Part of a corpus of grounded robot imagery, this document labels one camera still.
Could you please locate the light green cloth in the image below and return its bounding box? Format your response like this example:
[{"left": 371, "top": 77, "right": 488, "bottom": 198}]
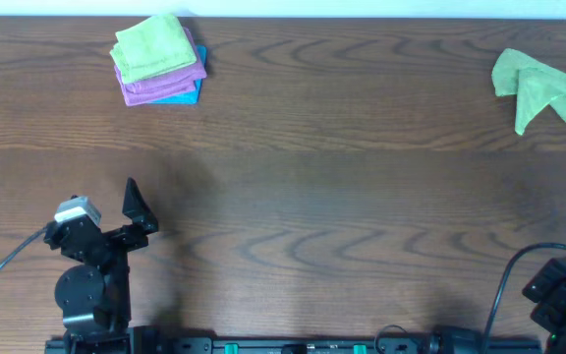
[{"left": 110, "top": 14, "right": 197, "bottom": 84}]

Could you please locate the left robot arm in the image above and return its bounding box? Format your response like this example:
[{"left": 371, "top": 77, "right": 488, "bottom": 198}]
[{"left": 43, "top": 178, "right": 159, "bottom": 354}]

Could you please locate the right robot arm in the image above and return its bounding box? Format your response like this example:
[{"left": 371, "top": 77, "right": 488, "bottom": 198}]
[{"left": 522, "top": 256, "right": 566, "bottom": 354}]

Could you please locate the folded blue cloth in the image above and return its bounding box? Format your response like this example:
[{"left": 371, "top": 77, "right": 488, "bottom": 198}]
[{"left": 152, "top": 45, "right": 207, "bottom": 104}]

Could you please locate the folded purple cloth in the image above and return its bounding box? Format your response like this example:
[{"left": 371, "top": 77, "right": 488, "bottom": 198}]
[{"left": 114, "top": 28, "right": 207, "bottom": 106}]

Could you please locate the crumpled green cloth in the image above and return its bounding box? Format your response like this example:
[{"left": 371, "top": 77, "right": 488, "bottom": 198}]
[{"left": 491, "top": 48, "right": 566, "bottom": 136}]

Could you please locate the right black cable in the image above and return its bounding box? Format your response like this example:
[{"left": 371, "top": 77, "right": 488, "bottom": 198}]
[{"left": 480, "top": 242, "right": 566, "bottom": 354}]

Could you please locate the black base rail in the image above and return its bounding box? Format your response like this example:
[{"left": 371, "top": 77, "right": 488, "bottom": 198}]
[{"left": 44, "top": 324, "right": 543, "bottom": 354}]

